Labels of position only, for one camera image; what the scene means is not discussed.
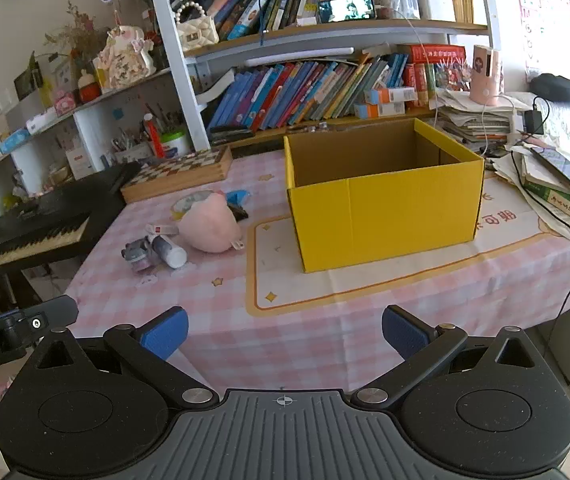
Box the orange white small box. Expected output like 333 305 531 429
364 87 416 106
354 102 406 120

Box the row of thin colourful books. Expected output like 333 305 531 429
207 52 412 131

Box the blue tissue packet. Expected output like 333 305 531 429
0 128 31 154

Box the thick black-cover book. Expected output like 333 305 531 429
198 68 238 104

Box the red tassel ornament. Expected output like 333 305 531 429
143 112 165 159

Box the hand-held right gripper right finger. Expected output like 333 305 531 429
351 305 546 408

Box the stack of papers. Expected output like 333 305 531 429
434 89 526 152

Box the dried flower bunch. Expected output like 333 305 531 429
44 2 111 61

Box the white tub green lid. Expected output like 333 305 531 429
159 129 192 159

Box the black cloth bundle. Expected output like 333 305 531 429
532 73 570 107

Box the wooden chess board box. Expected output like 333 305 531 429
120 144 234 205

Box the dark smartphone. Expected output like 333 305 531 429
529 145 570 191

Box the white cable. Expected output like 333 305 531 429
404 14 489 157

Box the white wooden bookshelf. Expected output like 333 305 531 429
0 0 496 212

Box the pink plush toy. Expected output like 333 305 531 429
180 194 244 253

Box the black power adapter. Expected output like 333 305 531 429
523 95 546 136

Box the black electronic keyboard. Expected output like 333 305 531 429
0 161 142 281

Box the yellow cardboard box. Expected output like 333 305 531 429
284 117 486 274

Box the small grey figurine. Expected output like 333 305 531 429
122 238 155 274

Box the pink checked desktop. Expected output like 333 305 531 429
64 151 570 397

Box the white box red label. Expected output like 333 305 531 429
66 148 97 180

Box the white spray bottle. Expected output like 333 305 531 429
151 233 188 269

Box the red book set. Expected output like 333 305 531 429
399 43 467 107

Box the patterned pen holder with pens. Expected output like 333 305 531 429
112 129 154 164

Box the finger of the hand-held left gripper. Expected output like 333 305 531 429
19 295 80 343

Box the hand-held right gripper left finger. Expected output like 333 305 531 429
26 306 220 410

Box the yellow tape roll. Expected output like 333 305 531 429
172 195 202 222

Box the red round jar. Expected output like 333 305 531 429
77 72 104 104

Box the smartphone showing video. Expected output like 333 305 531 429
317 0 377 25

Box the floral gift bag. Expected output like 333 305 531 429
92 27 158 91

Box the white pearl handbag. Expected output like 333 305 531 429
174 2 218 51

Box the white tissue packet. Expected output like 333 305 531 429
27 109 61 135

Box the white pen holder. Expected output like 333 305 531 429
417 0 456 22

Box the pink cylindrical gadget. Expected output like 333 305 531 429
468 44 504 106

